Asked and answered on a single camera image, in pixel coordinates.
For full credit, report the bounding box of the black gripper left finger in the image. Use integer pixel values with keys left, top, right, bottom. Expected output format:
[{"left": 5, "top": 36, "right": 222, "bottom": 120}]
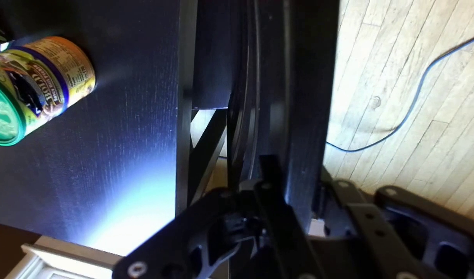
[{"left": 112, "top": 154, "right": 328, "bottom": 279}]

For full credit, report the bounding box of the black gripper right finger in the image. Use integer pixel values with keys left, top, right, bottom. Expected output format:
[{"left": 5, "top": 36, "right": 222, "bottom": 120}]
[{"left": 312, "top": 169, "right": 474, "bottom": 279}]

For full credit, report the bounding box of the dark wooden ladderback chair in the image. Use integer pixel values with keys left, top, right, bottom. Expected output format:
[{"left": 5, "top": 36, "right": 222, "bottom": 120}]
[{"left": 176, "top": 0, "right": 343, "bottom": 245}]

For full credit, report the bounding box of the can with green lid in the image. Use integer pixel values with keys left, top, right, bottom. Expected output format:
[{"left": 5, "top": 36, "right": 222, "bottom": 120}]
[{"left": 0, "top": 33, "right": 98, "bottom": 149}]

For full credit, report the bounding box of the black floor cable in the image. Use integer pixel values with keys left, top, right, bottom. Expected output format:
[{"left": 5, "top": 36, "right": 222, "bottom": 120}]
[{"left": 326, "top": 30, "right": 474, "bottom": 155}]

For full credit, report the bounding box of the white wooden frame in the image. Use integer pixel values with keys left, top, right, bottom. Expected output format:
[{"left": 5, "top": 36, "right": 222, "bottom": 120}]
[{"left": 4, "top": 233, "right": 126, "bottom": 279}]

